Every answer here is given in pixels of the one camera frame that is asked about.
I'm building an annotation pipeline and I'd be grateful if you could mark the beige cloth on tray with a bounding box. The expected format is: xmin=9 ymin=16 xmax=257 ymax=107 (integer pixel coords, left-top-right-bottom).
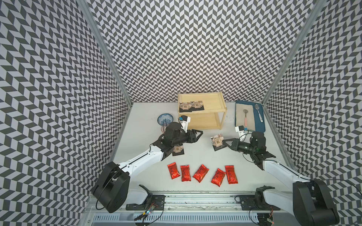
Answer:
xmin=235 ymin=103 xmax=256 ymax=131

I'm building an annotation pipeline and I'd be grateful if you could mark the wooden two-tier shelf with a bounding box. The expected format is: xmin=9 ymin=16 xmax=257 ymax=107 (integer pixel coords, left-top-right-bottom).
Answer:
xmin=178 ymin=92 xmax=227 ymax=130

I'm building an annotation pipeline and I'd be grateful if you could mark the aluminium front rail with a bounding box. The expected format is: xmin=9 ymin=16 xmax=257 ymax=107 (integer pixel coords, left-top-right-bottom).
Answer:
xmin=84 ymin=192 xmax=326 ymax=215

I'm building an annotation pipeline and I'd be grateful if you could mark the black floral tea bag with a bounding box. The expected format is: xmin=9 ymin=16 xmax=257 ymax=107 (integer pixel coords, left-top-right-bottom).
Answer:
xmin=211 ymin=134 xmax=226 ymax=151
xmin=179 ymin=102 xmax=192 ymax=113
xmin=191 ymin=101 xmax=204 ymax=111
xmin=172 ymin=145 xmax=184 ymax=156

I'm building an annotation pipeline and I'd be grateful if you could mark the white handled spoon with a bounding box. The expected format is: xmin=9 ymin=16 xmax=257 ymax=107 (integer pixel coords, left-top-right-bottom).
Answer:
xmin=254 ymin=104 xmax=264 ymax=123

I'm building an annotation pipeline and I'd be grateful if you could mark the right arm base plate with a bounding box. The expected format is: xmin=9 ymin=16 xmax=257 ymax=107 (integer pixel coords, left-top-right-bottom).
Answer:
xmin=235 ymin=195 xmax=281 ymax=211

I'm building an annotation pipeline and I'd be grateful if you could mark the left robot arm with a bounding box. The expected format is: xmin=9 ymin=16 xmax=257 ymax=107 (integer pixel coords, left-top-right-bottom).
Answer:
xmin=91 ymin=122 xmax=203 ymax=213

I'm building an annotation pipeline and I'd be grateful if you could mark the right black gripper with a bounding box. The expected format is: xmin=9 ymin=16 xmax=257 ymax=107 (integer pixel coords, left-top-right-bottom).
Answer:
xmin=222 ymin=137 xmax=255 ymax=154

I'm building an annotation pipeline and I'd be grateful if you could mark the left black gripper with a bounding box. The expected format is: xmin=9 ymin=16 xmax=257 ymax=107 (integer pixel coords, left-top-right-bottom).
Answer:
xmin=172 ymin=128 xmax=203 ymax=146

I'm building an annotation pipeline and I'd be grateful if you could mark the blue white ceramic bowl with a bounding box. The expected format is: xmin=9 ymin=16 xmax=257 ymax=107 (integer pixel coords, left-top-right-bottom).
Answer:
xmin=157 ymin=113 xmax=173 ymax=127

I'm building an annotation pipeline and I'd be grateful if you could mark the pink handled spoon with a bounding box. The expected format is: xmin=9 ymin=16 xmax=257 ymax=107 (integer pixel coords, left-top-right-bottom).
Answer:
xmin=243 ymin=109 xmax=248 ymax=127

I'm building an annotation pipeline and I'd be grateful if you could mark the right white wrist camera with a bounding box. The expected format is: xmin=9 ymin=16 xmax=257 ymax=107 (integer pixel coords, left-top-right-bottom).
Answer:
xmin=235 ymin=126 xmax=249 ymax=142

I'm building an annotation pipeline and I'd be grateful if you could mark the red tea bag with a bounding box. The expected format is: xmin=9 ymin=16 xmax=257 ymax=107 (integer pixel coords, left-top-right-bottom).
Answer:
xmin=225 ymin=165 xmax=238 ymax=184
xmin=167 ymin=162 xmax=181 ymax=179
xmin=211 ymin=168 xmax=226 ymax=187
xmin=193 ymin=164 xmax=209 ymax=183
xmin=180 ymin=165 xmax=191 ymax=182

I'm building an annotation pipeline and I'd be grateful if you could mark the teal tray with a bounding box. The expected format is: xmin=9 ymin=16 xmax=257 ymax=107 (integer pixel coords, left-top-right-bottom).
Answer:
xmin=235 ymin=100 xmax=266 ymax=133

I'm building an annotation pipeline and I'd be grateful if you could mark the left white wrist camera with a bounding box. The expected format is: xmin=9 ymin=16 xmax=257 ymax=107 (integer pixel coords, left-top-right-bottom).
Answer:
xmin=179 ymin=115 xmax=191 ymax=132

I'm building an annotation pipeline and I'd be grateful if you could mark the pink transparent cup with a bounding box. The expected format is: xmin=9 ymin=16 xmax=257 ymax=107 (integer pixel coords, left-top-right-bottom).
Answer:
xmin=161 ymin=125 xmax=167 ymax=133

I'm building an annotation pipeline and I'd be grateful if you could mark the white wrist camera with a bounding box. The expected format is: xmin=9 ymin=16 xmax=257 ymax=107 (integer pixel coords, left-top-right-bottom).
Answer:
xmin=179 ymin=115 xmax=191 ymax=132
xmin=235 ymin=126 xmax=249 ymax=142

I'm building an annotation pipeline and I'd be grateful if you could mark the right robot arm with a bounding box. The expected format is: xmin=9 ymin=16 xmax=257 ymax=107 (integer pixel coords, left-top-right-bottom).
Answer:
xmin=222 ymin=131 xmax=340 ymax=226

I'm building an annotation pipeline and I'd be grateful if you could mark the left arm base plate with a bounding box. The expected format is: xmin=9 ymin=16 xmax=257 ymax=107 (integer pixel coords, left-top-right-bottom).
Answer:
xmin=125 ymin=195 xmax=166 ymax=211

